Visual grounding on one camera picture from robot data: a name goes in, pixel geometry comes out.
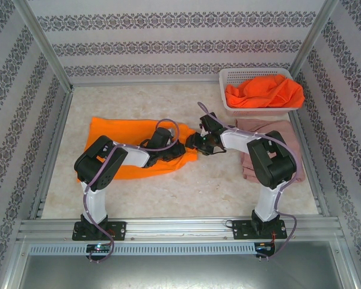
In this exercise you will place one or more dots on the orange shorts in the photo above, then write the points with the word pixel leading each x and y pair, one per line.
pixel 258 90
pixel 123 129

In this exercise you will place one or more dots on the pink shorts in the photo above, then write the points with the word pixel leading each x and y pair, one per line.
pixel 285 129

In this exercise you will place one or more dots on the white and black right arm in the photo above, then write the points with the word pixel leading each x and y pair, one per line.
pixel 273 162

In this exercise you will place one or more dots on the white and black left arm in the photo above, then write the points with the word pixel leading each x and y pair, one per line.
pixel 99 162

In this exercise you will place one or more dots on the white plastic basket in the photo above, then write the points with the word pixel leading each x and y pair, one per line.
pixel 228 75

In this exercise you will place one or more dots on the left controller circuit board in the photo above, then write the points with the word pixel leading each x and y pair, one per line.
pixel 98 247

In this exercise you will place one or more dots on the controller circuit board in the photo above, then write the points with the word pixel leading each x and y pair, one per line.
pixel 98 247
pixel 264 246

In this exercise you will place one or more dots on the right controller circuit board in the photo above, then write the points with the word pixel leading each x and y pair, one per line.
pixel 264 246

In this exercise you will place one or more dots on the grey metal sheet panel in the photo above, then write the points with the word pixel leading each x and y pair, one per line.
pixel 180 272

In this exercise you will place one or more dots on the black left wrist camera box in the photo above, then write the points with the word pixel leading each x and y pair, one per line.
pixel 162 137

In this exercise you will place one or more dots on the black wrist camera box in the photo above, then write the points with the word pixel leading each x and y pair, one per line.
pixel 209 123
pixel 162 137

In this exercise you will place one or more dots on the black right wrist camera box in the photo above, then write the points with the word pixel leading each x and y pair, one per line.
pixel 209 123

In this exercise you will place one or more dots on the aluminium profile frame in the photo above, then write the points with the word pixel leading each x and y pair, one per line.
pixel 168 229

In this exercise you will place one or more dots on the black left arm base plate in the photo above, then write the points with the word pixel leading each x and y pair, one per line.
pixel 117 230

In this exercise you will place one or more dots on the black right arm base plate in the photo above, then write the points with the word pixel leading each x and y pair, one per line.
pixel 240 230

